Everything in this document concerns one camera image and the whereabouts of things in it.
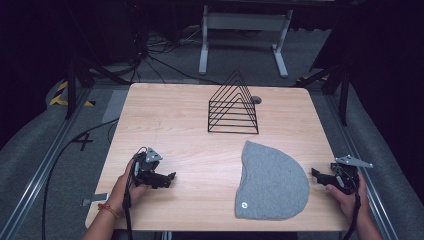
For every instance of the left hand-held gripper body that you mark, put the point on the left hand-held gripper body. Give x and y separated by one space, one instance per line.
146 166

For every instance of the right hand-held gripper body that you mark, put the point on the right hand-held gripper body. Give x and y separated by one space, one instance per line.
346 176

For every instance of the grey knit beanie hat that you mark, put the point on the grey knit beanie hat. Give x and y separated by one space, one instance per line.
271 186

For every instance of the person's right hand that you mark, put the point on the person's right hand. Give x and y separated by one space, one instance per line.
356 203

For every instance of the person's left hand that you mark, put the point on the person's left hand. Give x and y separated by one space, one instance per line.
121 195

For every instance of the white tape strip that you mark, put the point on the white tape strip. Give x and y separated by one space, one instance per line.
95 199

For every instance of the black tape floor mark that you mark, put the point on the black tape floor mark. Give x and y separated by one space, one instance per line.
82 140

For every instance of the black metal stand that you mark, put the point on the black metal stand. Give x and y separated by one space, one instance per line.
71 86
343 90

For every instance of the grey round table grommet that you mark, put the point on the grey round table grommet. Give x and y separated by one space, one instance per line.
256 99

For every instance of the yellow black hazard tape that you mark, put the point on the yellow black hazard tape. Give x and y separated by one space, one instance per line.
61 96

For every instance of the aluminium floor rail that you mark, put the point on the aluminium floor rail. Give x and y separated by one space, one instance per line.
360 156
40 170

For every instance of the white metal desk frame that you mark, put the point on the white metal desk frame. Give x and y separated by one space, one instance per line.
245 21

